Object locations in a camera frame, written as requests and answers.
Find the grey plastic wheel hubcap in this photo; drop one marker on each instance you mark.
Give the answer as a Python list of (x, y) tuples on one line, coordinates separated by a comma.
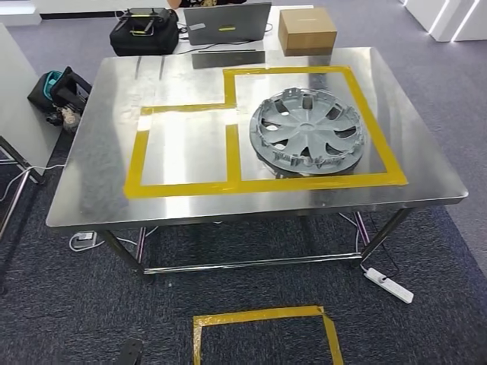
[(308, 131)]

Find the stainless steel workbench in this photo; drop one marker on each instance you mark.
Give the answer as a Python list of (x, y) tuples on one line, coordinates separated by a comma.
[(95, 176)]

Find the yellow double rectangle tape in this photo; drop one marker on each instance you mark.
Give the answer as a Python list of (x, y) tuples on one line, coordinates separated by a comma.
[(266, 185)]

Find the yellow floor marking tape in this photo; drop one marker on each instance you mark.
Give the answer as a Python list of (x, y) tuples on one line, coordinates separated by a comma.
[(258, 316)]

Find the grey laptop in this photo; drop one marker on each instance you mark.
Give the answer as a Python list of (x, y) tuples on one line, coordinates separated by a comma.
[(228, 25)]

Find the brown cardboard box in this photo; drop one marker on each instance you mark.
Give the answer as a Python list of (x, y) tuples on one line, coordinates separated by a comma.
[(304, 30)]

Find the black carry case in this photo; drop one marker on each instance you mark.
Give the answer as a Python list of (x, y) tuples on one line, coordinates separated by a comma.
[(167, 43)]

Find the black controller with antennas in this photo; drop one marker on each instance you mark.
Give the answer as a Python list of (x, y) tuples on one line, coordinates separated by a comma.
[(144, 17)]

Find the floor socket with plug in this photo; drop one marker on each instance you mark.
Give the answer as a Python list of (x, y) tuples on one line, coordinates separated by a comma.
[(84, 238)]

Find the white power strip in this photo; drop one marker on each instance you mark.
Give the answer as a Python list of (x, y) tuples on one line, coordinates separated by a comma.
[(389, 286)]

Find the black robot lower body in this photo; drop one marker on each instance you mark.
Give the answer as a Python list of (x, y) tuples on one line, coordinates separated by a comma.
[(129, 352)]

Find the beige furry charm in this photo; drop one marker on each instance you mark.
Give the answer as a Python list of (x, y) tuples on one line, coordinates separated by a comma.
[(70, 118)]

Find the black bag teal lining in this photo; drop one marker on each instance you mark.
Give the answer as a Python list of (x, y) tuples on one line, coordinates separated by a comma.
[(64, 90)]

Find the stainless steel side table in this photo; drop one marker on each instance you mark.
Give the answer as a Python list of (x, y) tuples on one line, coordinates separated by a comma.
[(20, 162)]

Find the white lit display block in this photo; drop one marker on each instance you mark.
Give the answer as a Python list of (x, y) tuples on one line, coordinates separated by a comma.
[(429, 17)]

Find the white low platform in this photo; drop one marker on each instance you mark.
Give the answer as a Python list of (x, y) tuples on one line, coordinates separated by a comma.
[(19, 15)]

